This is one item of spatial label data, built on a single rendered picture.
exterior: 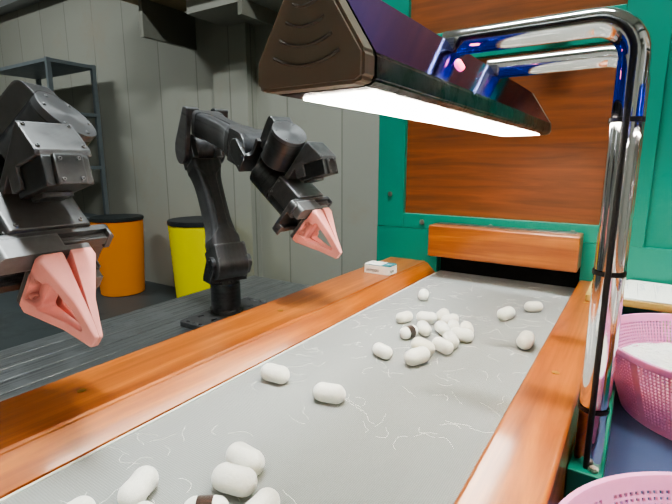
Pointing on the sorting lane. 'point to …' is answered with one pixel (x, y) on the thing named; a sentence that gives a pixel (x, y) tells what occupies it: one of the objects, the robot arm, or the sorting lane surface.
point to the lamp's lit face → (372, 102)
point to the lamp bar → (385, 63)
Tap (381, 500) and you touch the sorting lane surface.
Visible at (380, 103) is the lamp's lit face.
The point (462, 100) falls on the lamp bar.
